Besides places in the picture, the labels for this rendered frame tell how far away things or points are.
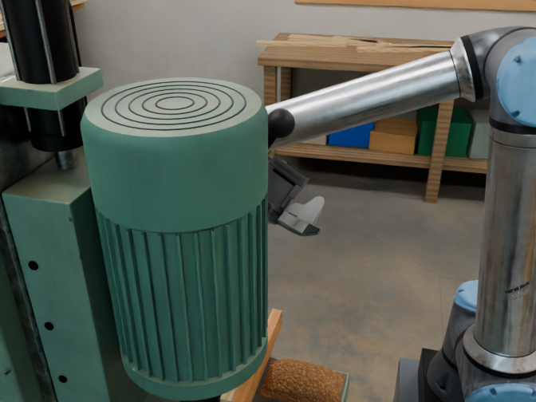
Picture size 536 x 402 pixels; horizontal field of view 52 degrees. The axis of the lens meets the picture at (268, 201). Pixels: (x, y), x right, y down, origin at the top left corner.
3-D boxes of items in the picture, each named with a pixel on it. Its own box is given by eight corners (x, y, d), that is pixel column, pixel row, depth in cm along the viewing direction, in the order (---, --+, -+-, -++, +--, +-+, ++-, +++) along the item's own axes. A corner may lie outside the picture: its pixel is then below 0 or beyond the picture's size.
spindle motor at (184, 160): (240, 421, 57) (230, 149, 42) (92, 384, 62) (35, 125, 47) (284, 313, 72) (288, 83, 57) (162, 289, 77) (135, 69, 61)
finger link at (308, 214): (338, 200, 70) (294, 181, 77) (312, 238, 69) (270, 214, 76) (350, 212, 72) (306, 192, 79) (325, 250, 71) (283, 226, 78)
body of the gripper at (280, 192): (269, 147, 77) (260, 159, 89) (233, 196, 76) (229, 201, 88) (312, 179, 78) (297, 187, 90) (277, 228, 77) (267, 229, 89)
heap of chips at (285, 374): (336, 413, 94) (337, 398, 92) (258, 395, 97) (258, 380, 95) (345, 375, 101) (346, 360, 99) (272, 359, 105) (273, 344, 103)
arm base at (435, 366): (427, 348, 143) (435, 318, 139) (504, 366, 139) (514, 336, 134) (425, 403, 127) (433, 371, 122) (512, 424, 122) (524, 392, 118)
